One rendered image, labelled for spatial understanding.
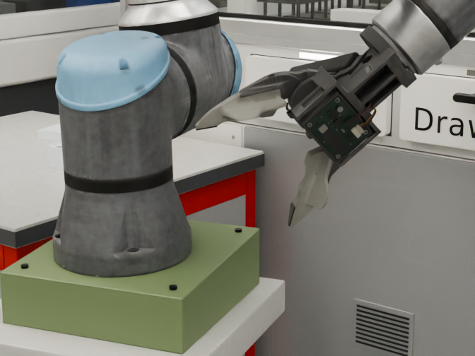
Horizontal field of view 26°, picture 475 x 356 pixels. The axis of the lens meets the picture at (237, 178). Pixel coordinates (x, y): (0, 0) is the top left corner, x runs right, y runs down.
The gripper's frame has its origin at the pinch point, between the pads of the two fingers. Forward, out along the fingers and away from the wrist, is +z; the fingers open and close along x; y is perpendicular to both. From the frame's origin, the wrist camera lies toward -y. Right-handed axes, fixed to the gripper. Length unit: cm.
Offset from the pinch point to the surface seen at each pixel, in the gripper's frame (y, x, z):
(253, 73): -77, 16, -6
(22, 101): -130, 1, 38
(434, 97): -51, 31, -25
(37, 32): -132, -8, 25
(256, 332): -0.5, 15.2, 10.8
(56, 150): -66, 0, 27
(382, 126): -57, 32, -16
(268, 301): -3.7, 14.9, 8.0
